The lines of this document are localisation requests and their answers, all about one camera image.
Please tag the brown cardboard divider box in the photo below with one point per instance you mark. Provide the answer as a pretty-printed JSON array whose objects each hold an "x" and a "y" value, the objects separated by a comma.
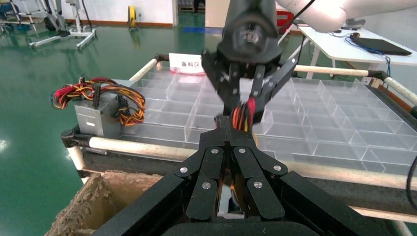
[{"x": 97, "y": 202}]

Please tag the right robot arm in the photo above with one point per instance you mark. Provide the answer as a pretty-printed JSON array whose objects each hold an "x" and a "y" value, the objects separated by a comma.
[{"x": 325, "y": 13}]

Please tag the white office table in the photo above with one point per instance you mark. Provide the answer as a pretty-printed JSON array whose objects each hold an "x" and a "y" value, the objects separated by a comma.
[{"x": 342, "y": 49}]

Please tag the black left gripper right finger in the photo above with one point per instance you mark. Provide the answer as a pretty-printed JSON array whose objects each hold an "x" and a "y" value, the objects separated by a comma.
[{"x": 257, "y": 172}]

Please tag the grey device on table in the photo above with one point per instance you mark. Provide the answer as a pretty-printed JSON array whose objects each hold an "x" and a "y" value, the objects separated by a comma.
[{"x": 355, "y": 23}]

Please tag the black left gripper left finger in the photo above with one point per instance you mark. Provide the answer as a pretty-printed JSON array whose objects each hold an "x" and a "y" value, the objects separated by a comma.
[{"x": 208, "y": 169}]

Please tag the white metal stand frame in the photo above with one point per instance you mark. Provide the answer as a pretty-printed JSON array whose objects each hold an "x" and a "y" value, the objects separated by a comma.
[{"x": 79, "y": 32}]

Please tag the clear plastic divider tray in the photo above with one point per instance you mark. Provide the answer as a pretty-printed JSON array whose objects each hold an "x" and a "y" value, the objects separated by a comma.
[{"x": 325, "y": 114}]

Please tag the dark rack deck board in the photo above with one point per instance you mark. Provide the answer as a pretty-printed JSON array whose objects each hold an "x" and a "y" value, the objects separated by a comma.
[{"x": 146, "y": 164}]

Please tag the black laptop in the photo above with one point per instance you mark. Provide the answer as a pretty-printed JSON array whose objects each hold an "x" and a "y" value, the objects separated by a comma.
[{"x": 381, "y": 45}]

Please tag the red box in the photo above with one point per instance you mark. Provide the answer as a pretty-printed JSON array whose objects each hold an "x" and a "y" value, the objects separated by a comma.
[{"x": 285, "y": 21}]

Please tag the white sign with red edge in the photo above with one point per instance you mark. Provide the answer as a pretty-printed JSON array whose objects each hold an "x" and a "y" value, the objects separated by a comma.
[{"x": 185, "y": 63}]

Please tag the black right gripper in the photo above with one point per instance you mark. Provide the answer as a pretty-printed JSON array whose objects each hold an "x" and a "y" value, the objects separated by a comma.
[{"x": 251, "y": 35}]

